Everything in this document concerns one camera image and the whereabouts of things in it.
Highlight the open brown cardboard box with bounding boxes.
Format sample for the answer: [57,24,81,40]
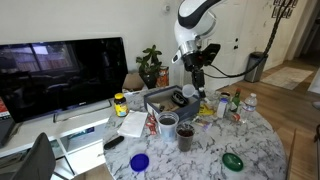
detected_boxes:
[122,72,146,93]

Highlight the open tin can green label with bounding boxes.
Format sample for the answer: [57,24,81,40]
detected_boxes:
[219,91,232,101]

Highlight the white door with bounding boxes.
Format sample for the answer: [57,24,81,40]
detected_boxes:
[199,0,264,90]

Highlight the white television stand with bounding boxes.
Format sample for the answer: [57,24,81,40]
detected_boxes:
[0,99,116,180]

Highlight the green glass bottle red cap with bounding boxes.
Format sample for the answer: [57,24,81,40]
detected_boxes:
[230,88,242,114]

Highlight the patterned floor rug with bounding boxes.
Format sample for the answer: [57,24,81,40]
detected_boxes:
[259,66,314,91]

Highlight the clear cup with brown beans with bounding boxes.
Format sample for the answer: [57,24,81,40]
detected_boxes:
[175,123,196,153]

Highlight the black flat screen television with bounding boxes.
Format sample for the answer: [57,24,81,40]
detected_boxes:
[0,37,129,124]

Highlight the dark laptop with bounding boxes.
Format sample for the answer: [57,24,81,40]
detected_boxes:
[0,96,16,148]

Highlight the grey trash can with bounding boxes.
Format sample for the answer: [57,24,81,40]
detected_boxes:
[244,51,269,83]

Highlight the clear cup with dark powder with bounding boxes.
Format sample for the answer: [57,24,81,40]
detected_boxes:
[156,111,180,143]

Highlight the green potted plant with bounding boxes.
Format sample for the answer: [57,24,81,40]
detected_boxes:
[135,44,164,89]

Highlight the red ketchup packets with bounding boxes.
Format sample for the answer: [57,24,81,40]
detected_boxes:
[145,114,159,136]

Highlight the black chair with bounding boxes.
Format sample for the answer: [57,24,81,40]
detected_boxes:
[9,132,57,180]

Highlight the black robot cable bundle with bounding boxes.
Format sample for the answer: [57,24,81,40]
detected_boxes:
[203,0,292,80]

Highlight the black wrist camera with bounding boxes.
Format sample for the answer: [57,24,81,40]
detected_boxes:
[199,43,222,67]

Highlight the clear plastic water bottle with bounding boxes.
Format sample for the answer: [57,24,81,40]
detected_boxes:
[240,93,258,124]

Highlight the black remote control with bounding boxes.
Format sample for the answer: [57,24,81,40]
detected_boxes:
[103,135,125,151]

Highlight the white bottle blue cap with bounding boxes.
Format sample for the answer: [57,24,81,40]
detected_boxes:
[217,97,229,120]

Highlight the blue plastic lid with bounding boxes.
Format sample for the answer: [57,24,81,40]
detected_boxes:
[129,153,150,173]

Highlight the purple topped snack packet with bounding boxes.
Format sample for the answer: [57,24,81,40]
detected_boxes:
[193,115,212,131]

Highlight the black grid wall decoration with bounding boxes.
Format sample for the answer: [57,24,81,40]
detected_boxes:
[271,0,298,19]

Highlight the navy cardboard box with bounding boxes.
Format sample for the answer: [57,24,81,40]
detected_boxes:
[143,85,202,122]

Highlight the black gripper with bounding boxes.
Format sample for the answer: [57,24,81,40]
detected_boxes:
[181,48,207,98]

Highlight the yellow lid vitamin jar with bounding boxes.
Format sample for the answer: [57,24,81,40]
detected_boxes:
[113,93,129,118]

